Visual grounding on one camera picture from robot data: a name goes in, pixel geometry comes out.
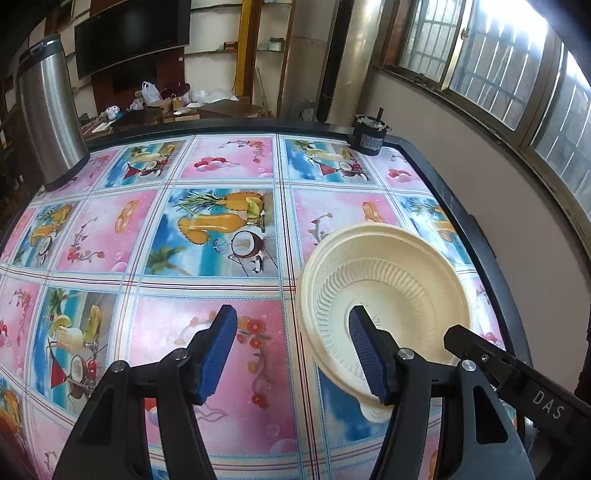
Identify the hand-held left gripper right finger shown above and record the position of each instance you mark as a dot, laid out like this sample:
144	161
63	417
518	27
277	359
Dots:
367	357

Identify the standing air conditioner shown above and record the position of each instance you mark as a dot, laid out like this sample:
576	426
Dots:
314	55

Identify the cream plastic plate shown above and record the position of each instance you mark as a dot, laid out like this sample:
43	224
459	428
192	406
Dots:
392	277

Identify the low wooden table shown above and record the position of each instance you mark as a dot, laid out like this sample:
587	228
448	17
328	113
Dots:
226	110

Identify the white plush toy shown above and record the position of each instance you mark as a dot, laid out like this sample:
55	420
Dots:
112	112

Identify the black cylindrical device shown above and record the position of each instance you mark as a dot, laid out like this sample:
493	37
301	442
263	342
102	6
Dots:
369	136

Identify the black-edged dining table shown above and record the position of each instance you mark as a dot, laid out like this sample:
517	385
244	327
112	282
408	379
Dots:
231	128

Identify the wooden wall shelf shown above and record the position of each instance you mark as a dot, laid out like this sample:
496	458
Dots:
242	46

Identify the printed plastic tablecloth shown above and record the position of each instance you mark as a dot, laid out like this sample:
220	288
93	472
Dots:
138	230

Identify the black television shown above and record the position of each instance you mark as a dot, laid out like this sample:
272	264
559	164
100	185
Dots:
134	37

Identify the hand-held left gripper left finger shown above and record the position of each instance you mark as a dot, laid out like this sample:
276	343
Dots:
216	357

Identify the cream plastic bowl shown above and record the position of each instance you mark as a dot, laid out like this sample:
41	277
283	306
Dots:
374	413

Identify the stainless steel thermos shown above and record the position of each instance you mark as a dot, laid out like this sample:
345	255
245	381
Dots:
46	115

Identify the barred window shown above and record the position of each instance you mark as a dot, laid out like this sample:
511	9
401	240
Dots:
489	60

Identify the white plastic bag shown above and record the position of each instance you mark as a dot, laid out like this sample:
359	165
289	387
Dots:
150	92

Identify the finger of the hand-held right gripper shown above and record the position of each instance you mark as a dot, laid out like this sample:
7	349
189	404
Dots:
482	353

